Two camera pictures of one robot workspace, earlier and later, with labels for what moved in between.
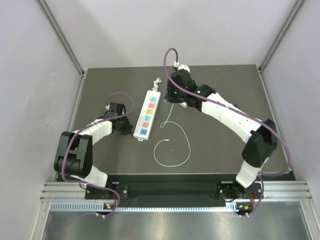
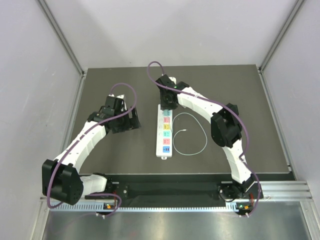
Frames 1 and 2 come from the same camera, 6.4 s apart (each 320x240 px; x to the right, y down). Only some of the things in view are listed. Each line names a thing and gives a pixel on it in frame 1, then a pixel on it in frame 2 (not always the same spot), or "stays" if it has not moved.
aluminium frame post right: [298, 4] stays
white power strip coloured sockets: [144, 126] -> [164, 134]
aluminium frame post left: [63, 36] stays
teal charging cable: [161, 126] -> [174, 146]
